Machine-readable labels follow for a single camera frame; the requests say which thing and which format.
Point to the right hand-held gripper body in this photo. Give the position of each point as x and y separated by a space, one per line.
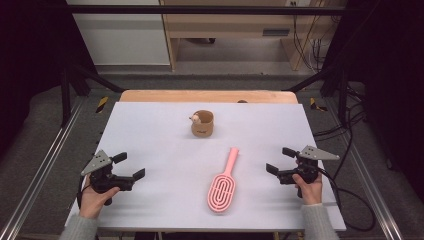
305 166

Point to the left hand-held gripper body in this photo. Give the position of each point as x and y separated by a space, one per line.
100 178

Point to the pink hairbrush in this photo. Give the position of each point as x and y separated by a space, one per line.
221 191

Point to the brown cup with animal figure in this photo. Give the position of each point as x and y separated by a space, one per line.
202 126

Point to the person's left hand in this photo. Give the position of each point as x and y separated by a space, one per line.
95 201

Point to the person's right hand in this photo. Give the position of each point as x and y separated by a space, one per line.
311 193

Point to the white board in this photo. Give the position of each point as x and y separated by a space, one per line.
173 160

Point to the yellow black tape strip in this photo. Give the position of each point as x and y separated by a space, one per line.
102 104
314 104

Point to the wooden table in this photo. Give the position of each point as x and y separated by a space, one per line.
206 96

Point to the black curtain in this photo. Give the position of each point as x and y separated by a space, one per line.
30 60
390 83

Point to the white cabinet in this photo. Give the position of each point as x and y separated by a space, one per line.
123 36

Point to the light wooden desk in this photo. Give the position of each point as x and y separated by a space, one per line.
233 23

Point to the aluminium rail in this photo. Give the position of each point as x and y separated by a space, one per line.
40 173
370 186

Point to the black frame strut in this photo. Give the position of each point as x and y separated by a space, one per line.
342 96
66 96

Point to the black horizontal frame bar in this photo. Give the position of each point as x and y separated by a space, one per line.
200 9

